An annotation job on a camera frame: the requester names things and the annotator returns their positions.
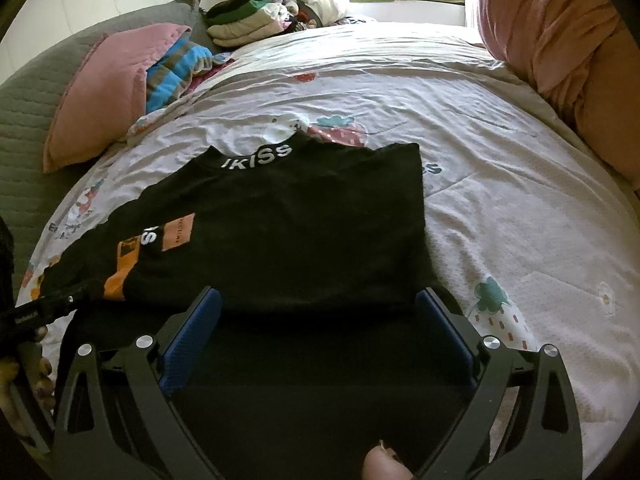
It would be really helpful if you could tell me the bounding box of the pink pillow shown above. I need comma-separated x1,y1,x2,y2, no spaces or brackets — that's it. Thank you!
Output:
42,24,193,175

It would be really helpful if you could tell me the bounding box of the blue striped cloth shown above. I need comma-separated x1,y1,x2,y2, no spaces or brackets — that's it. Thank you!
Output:
145,40,236,113

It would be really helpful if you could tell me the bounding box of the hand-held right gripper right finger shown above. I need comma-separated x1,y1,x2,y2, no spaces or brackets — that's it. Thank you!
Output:
414,287,586,480

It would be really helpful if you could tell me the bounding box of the person's right hand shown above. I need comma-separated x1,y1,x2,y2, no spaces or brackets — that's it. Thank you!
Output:
361,440,415,480

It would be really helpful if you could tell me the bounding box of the green quilted bedspread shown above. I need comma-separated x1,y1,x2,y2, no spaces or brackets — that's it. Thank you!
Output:
0,0,211,306

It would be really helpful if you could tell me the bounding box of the pile of folded clothes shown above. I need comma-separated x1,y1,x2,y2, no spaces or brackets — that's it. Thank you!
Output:
205,0,321,50

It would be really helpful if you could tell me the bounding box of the person's left hand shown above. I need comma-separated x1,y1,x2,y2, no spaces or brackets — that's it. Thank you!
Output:
0,324,57,413

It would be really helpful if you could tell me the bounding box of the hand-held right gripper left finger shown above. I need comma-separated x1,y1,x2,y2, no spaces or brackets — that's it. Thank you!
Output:
52,286,223,480

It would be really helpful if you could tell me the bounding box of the pink rolled duvet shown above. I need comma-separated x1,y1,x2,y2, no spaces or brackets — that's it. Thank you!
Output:
477,0,640,188

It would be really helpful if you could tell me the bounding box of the strawberry print blanket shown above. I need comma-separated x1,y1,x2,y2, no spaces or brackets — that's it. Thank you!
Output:
15,20,640,480

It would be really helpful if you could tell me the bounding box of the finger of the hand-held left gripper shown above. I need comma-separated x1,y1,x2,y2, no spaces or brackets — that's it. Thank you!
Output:
0,280,103,335

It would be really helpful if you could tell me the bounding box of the black printed t-shirt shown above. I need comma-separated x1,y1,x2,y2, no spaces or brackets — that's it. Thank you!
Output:
37,131,481,480

